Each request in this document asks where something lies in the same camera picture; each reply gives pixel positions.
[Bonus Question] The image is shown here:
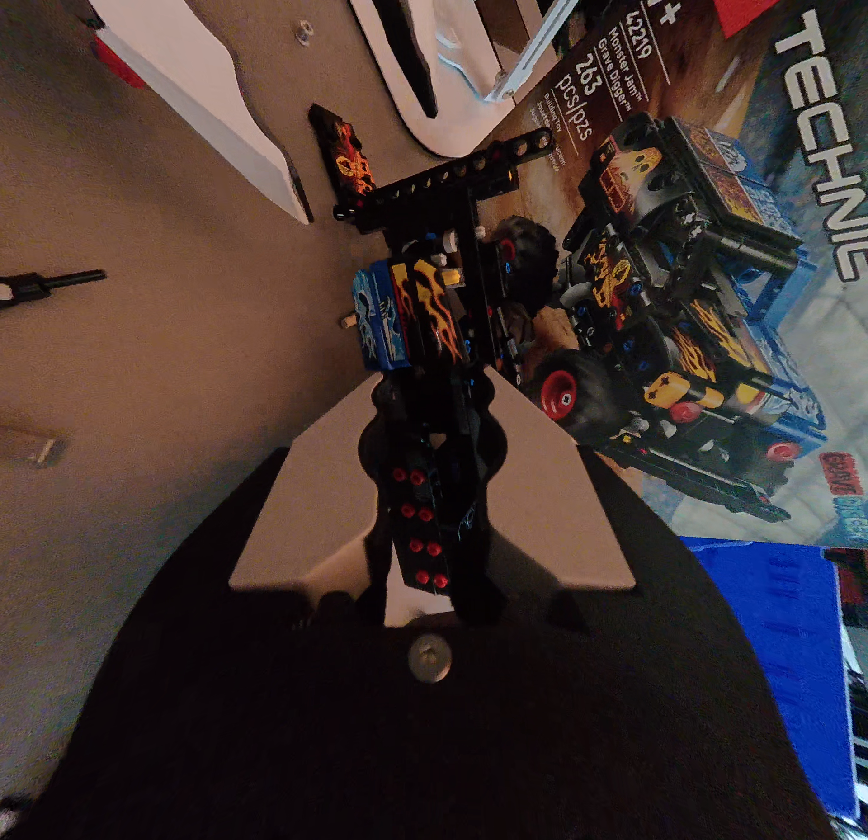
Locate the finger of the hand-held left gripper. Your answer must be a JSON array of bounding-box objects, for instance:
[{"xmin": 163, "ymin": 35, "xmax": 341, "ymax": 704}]
[
  {"xmin": 354, "ymin": 0, "xmax": 439, "ymax": 120},
  {"xmin": 68, "ymin": 0, "xmax": 315, "ymax": 226}
]

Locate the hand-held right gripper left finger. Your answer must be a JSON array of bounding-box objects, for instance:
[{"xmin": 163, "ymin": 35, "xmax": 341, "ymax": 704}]
[{"xmin": 229, "ymin": 372, "xmax": 389, "ymax": 600}]

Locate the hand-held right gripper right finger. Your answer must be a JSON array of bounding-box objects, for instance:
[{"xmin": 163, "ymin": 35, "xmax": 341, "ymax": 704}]
[{"xmin": 483, "ymin": 368, "xmax": 637, "ymax": 613}]

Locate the black panel with orange print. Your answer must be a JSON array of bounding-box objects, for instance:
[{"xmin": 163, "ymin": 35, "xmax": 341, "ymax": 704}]
[{"xmin": 308, "ymin": 104, "xmax": 378, "ymax": 197}]

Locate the toy truck chassis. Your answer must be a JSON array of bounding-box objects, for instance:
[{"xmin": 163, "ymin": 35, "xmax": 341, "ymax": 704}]
[{"xmin": 332, "ymin": 127, "xmax": 553, "ymax": 607}]

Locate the black axle connector blue pin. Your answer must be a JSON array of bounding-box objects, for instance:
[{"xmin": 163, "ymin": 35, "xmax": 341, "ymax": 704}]
[{"xmin": 0, "ymin": 269, "xmax": 108, "ymax": 305}]

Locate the grey desk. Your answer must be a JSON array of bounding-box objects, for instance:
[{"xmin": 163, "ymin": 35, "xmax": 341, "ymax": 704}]
[{"xmin": 0, "ymin": 0, "xmax": 577, "ymax": 787}]

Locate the white document stand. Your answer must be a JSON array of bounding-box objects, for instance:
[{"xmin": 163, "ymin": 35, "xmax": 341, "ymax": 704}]
[{"xmin": 337, "ymin": 0, "xmax": 601, "ymax": 157}]

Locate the blue storage bin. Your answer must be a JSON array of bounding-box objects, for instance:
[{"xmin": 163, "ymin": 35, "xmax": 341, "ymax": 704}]
[{"xmin": 681, "ymin": 537, "xmax": 868, "ymax": 821}]

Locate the toy truck set box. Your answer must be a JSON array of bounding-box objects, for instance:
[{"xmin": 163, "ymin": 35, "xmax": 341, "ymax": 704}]
[{"xmin": 475, "ymin": 0, "xmax": 868, "ymax": 549}]

